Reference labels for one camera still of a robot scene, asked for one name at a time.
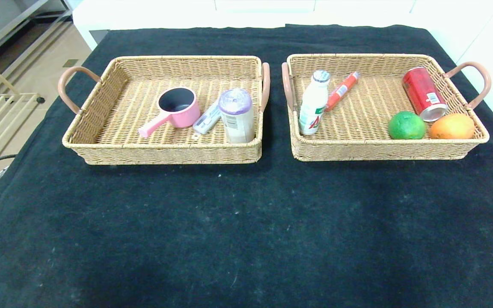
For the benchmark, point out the purple trash bag roll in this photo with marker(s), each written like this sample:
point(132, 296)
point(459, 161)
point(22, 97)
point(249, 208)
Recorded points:
point(237, 116)

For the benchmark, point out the clear plastic blister pack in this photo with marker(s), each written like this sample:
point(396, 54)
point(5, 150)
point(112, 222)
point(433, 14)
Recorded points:
point(207, 122)

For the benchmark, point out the small white milk bottle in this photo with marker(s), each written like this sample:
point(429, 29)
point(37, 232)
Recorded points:
point(313, 108)

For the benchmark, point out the orange sausage stick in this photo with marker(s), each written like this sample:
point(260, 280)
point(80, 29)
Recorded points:
point(343, 91)

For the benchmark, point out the green lime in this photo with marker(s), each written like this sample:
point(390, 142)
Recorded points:
point(406, 125)

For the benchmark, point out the red soda can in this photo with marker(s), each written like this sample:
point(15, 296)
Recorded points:
point(422, 93)

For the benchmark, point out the orange fruit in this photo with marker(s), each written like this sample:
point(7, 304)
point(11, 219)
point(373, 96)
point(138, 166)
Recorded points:
point(452, 126)

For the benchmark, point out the light wooden rack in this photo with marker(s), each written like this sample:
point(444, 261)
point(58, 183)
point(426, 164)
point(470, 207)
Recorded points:
point(11, 100)

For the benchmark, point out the grey metal shelf unit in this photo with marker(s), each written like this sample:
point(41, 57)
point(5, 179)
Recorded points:
point(15, 21)

